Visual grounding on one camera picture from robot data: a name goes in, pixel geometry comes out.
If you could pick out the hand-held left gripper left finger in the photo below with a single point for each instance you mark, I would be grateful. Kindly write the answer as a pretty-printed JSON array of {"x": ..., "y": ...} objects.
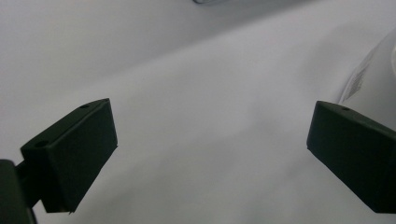
[{"x": 74, "y": 155}]

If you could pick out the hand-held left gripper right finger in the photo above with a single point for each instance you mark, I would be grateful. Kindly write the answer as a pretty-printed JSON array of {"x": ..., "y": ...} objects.
[{"x": 355, "y": 155}]

